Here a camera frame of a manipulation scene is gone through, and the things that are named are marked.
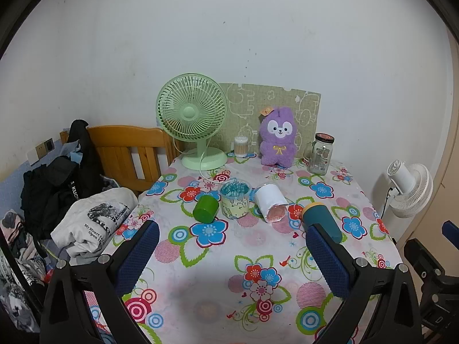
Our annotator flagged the clear cup with teal swabs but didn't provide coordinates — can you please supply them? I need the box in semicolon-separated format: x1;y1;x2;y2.
219;180;252;220

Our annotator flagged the light blue cloth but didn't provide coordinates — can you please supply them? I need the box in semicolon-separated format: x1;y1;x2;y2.
60;141;85;163

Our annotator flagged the black fan cable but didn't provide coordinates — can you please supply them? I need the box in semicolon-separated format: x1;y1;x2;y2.
379;185;392;220

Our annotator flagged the wooden bed headboard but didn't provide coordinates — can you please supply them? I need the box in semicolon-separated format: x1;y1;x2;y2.
60;125;182;193

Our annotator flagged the black jacket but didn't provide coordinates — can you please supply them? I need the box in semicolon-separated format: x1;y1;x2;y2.
20;119;120;240

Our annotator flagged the grey patterned bedding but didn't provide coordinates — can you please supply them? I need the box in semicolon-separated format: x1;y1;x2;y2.
0;208;49;335

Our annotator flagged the floral tablecloth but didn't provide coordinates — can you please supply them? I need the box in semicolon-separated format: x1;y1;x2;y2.
84;153;402;344

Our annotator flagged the white cup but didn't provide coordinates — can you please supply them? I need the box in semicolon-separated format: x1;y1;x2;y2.
254;183;289;224

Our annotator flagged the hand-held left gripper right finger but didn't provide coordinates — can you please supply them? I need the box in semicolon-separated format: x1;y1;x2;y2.
305;223;424;344

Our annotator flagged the dark teal cup yellow rim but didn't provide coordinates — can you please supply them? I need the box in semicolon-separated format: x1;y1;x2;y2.
300;202;343;244

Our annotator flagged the green cup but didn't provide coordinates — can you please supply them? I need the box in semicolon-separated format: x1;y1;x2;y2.
193;195;220;223

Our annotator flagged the green patterned board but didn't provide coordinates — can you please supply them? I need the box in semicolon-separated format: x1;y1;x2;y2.
218;82;322;159

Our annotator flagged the green desk fan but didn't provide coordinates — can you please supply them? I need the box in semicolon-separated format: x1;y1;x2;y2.
156;73;229;171

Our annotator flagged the white floor fan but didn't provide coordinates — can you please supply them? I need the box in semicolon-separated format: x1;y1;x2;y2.
373;159;434;220

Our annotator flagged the purple plush toy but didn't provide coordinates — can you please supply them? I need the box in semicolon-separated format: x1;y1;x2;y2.
258;105;299;168

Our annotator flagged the cotton swab jar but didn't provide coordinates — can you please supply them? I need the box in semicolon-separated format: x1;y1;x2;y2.
234;136;250;158

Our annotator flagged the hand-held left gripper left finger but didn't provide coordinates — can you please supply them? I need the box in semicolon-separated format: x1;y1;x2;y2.
39;220;161;344

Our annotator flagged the glass jar mug with lid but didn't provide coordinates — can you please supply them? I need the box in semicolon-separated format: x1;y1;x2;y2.
303;132;336;176

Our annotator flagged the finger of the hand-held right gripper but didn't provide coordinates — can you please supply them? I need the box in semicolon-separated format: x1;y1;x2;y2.
441;221;459;250

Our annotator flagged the white printed t-shirt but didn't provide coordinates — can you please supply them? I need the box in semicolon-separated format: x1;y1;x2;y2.
50;188;139;258

